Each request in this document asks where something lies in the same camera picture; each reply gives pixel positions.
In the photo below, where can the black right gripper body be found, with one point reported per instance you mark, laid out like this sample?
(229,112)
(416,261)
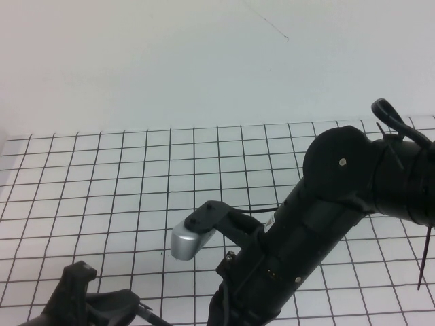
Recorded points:
(258,288)

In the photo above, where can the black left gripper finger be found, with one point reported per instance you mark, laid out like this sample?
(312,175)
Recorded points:
(112,304)

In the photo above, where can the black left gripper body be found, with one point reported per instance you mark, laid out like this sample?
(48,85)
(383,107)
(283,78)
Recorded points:
(64,319)

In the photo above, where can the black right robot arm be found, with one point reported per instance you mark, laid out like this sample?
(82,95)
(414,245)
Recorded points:
(340,169)

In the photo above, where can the long black zip tie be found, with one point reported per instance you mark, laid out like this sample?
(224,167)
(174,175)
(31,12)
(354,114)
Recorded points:
(425,258)

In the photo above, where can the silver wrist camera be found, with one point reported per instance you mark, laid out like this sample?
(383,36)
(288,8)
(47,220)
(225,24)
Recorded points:
(185,242)

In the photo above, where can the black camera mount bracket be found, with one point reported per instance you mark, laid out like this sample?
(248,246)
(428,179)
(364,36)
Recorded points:
(210,214)

